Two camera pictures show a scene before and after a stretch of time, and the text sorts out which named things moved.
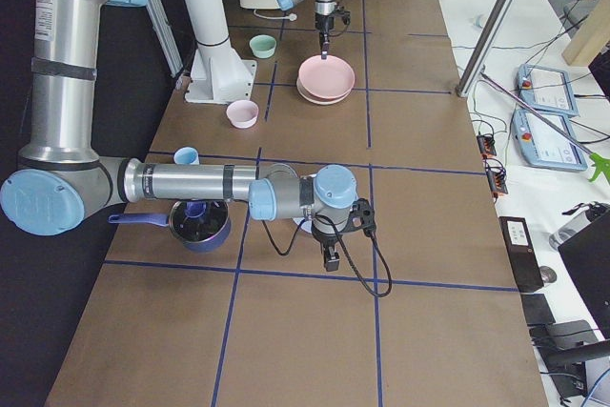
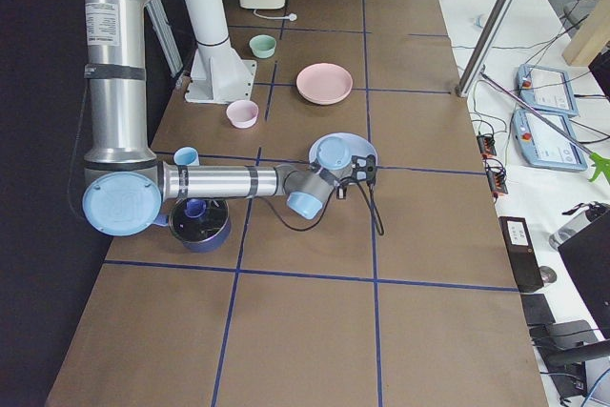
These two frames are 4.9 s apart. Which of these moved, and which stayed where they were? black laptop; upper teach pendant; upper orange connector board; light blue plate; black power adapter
Moved: light blue plate
Stayed: black power adapter; upper teach pendant; upper orange connector board; black laptop
